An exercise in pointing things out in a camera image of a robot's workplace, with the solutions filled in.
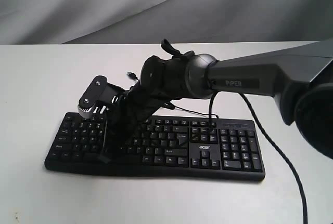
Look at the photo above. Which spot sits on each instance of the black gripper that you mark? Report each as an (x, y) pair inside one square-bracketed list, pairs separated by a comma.
[(135, 106)]

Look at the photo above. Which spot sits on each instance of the black acer keyboard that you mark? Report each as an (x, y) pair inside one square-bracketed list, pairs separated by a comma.
[(163, 146)]

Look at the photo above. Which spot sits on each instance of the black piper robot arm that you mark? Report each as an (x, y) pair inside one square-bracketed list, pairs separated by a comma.
[(299, 79)]

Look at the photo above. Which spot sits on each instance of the grey backdrop cloth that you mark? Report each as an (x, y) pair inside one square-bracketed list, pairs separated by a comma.
[(150, 21)]

